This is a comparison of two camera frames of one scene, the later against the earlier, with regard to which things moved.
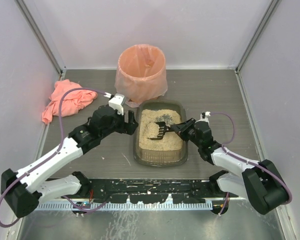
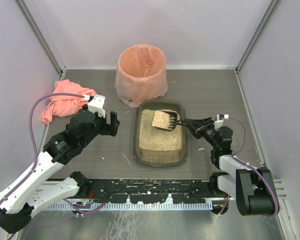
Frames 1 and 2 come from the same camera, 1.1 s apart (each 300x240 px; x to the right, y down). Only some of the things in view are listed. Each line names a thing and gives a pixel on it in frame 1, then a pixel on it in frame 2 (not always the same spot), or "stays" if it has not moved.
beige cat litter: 148,128 stays
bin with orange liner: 141,74 stays
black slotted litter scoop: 163,128 to 165,120
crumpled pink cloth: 72,102 stays
